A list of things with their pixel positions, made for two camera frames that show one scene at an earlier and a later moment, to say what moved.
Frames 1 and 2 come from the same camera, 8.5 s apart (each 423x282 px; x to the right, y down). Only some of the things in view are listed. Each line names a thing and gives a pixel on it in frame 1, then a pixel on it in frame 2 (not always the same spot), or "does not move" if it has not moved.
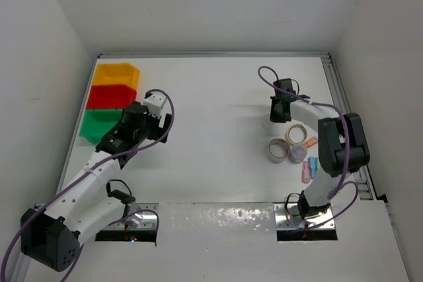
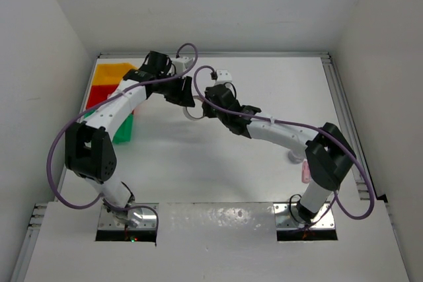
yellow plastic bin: [117, 74] does not move
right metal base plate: [287, 217] does not move
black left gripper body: [151, 129] → [174, 90]
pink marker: [305, 172] does not move
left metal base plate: [137, 216] does not move
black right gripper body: [274, 115] → [211, 112]
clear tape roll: [281, 159] → [196, 112]
